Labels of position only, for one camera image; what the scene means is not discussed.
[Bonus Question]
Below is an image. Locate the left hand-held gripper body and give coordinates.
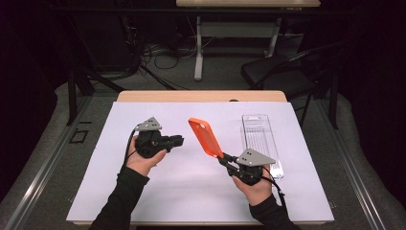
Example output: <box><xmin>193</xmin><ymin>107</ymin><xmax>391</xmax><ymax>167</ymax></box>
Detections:
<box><xmin>134</xmin><ymin>116</ymin><xmax>173</xmax><ymax>159</ymax></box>

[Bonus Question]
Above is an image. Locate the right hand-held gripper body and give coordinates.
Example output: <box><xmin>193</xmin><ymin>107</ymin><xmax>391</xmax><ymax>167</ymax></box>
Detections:
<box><xmin>227</xmin><ymin>148</ymin><xmax>277</xmax><ymax>186</ymax></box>

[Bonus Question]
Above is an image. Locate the clear plastic packaging tray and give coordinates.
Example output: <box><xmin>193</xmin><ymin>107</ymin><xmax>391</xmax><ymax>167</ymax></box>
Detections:
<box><xmin>240</xmin><ymin>113</ymin><xmax>285</xmax><ymax>180</ymax></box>

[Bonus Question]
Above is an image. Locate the orange phone case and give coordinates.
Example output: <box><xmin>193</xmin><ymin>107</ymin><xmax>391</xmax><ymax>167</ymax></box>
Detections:
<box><xmin>188</xmin><ymin>117</ymin><xmax>225</xmax><ymax>159</ymax></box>

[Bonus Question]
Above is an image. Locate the person's left hand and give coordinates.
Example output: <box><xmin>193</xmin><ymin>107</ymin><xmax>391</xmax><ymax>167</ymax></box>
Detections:
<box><xmin>126</xmin><ymin>135</ymin><xmax>168</xmax><ymax>177</ymax></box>

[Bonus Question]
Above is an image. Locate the person's right hand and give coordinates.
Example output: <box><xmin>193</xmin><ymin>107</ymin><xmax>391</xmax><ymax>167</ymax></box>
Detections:
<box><xmin>232</xmin><ymin>165</ymin><xmax>274</xmax><ymax>207</ymax></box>

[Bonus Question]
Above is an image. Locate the white table mat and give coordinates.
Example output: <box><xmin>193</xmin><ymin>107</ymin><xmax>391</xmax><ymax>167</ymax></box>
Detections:
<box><xmin>65</xmin><ymin>101</ymin><xmax>335</xmax><ymax>223</ymax></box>

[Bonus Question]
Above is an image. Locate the wooden table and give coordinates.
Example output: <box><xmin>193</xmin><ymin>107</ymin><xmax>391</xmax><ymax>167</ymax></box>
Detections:
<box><xmin>65</xmin><ymin>90</ymin><xmax>335</xmax><ymax>226</ymax></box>

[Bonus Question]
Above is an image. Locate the white-legged desk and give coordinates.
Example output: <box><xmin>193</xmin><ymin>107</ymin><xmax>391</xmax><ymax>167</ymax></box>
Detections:
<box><xmin>175</xmin><ymin>0</ymin><xmax>322</xmax><ymax>81</ymax></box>

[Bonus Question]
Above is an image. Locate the black folding chair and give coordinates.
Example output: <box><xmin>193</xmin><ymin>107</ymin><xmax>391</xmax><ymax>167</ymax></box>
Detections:
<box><xmin>240</xmin><ymin>41</ymin><xmax>344</xmax><ymax>128</ymax></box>

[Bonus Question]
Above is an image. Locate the black metal stand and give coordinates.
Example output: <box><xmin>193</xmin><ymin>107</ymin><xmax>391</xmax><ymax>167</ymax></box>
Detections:
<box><xmin>65</xmin><ymin>18</ymin><xmax>125</xmax><ymax>127</ymax></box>
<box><xmin>328</xmin><ymin>68</ymin><xmax>340</xmax><ymax>130</ymax></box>

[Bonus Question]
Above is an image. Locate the dark equipment cabinet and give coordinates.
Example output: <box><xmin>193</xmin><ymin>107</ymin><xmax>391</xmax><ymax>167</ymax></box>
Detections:
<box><xmin>76</xmin><ymin>12</ymin><xmax>139</xmax><ymax>74</ymax></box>

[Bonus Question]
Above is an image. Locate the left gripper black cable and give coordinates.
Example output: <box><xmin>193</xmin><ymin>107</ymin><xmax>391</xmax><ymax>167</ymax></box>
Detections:
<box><xmin>124</xmin><ymin>124</ymin><xmax>142</xmax><ymax>167</ymax></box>

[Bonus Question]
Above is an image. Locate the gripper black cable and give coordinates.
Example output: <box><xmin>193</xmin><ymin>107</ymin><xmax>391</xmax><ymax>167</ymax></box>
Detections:
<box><xmin>124</xmin><ymin>124</ymin><xmax>142</xmax><ymax>167</ymax></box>
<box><xmin>261</xmin><ymin>173</ymin><xmax>287</xmax><ymax>209</ymax></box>

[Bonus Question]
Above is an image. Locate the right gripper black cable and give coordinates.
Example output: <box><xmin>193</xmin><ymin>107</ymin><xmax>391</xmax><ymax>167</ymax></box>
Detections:
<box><xmin>261</xmin><ymin>173</ymin><xmax>287</xmax><ymax>209</ymax></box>

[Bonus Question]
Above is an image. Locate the floor cable bundle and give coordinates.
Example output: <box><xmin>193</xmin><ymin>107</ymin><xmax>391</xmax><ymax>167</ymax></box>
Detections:
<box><xmin>140</xmin><ymin>37</ymin><xmax>205</xmax><ymax>70</ymax></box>

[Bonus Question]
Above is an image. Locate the metal floor rail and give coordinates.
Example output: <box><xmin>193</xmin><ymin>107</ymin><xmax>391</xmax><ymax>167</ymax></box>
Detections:
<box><xmin>314</xmin><ymin>99</ymin><xmax>388</xmax><ymax>230</ymax></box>
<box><xmin>4</xmin><ymin>95</ymin><xmax>94</xmax><ymax>230</ymax></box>

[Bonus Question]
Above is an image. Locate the black horizontal frame bar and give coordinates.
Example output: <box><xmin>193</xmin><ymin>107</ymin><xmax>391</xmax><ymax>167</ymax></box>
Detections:
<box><xmin>47</xmin><ymin>7</ymin><xmax>352</xmax><ymax>17</ymax></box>

